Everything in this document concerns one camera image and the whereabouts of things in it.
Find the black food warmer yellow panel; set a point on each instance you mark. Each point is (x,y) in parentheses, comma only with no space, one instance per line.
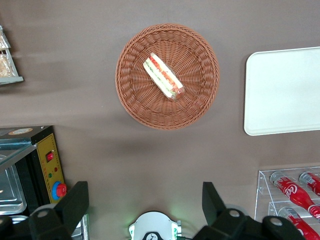
(46,160)

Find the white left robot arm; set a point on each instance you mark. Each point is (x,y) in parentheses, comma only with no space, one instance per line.
(155,222)

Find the triangle sandwich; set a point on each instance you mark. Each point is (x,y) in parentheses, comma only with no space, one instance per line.
(162,75)

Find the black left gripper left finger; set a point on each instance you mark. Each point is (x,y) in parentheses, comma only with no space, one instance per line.
(72,202)

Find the clear acrylic bottle rack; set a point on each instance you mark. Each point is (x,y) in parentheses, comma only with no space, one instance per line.
(265,200)

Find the brown round wicker basket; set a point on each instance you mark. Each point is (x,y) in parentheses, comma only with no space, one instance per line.
(140,100)

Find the red cola bottle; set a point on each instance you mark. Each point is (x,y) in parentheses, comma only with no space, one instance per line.
(311,181)
(300,225)
(292,192)

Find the clear bag of crackers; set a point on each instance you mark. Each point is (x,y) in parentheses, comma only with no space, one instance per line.
(5,65)
(2,41)

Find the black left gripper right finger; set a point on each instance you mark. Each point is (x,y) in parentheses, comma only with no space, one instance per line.
(212,202)

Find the tray of packaged crackers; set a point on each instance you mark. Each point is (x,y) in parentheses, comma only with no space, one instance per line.
(10,80)

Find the silver control box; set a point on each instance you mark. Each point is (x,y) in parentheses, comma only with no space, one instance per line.
(83,228)

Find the cream rectangular tray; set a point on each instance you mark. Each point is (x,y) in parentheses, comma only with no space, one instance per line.
(282,92)

